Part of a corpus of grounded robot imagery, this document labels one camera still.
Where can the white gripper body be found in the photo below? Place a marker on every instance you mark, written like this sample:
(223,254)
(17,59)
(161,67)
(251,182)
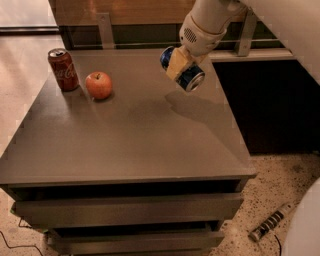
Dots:
(199,40)

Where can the blue pepsi can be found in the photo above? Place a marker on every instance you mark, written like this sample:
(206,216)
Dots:
(190,79)

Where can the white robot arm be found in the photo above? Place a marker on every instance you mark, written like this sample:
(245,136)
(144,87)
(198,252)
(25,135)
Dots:
(295,24)

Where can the red coca-cola can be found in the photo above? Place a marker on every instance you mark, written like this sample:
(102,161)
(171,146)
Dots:
(62,66)

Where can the red apple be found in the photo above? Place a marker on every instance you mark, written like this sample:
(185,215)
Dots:
(98,85)

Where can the grey drawer cabinet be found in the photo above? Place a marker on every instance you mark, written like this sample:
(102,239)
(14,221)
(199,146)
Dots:
(149,139)

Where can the upper grey drawer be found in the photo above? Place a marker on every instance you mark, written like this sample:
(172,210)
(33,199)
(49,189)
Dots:
(128,210)

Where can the grey drawer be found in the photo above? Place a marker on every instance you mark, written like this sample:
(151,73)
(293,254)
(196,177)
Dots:
(128,210)
(138,244)

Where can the white power strip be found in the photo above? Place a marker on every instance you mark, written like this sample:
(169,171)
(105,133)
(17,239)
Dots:
(271,222)

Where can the lower grey drawer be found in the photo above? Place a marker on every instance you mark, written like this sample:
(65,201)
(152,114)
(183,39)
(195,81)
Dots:
(138,244)

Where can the right metal bracket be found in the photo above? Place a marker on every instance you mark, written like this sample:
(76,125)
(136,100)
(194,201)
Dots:
(243,45)

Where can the metal bracket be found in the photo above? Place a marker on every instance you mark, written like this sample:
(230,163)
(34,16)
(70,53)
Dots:
(105,30)
(243,45)

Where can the left metal bracket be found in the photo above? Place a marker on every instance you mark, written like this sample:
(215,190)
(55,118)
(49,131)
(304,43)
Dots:
(105,30)

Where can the wooden wall panel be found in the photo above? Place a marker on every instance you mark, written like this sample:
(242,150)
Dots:
(122,12)

